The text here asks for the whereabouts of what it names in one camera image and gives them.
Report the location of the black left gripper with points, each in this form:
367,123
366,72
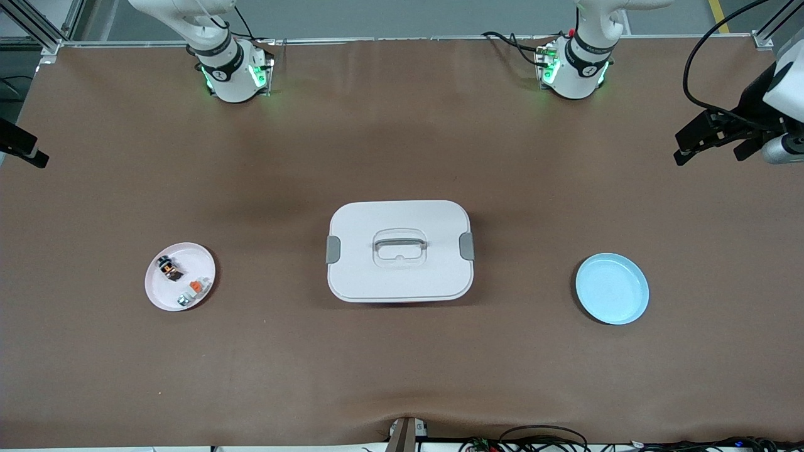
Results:
752,103

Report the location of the black orange switch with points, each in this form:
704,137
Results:
169,269

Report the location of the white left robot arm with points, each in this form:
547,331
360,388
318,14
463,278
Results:
575,69

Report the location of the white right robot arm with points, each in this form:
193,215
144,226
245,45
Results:
229,69

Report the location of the grey box latch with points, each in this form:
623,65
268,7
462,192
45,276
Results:
333,250
467,246

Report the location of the white lidded storage box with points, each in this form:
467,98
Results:
399,276

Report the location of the light blue round plate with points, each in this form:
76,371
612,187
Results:
612,289

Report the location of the pink round plate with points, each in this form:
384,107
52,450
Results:
166,289

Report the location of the small grey white connector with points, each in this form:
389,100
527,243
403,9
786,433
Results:
183,301

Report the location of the aluminium frame profile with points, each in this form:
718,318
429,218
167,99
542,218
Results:
50,43
762,39

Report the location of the white orange switch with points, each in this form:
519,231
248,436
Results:
198,285

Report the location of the metal table edge rail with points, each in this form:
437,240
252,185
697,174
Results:
408,37

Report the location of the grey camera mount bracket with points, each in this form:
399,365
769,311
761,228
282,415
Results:
405,436

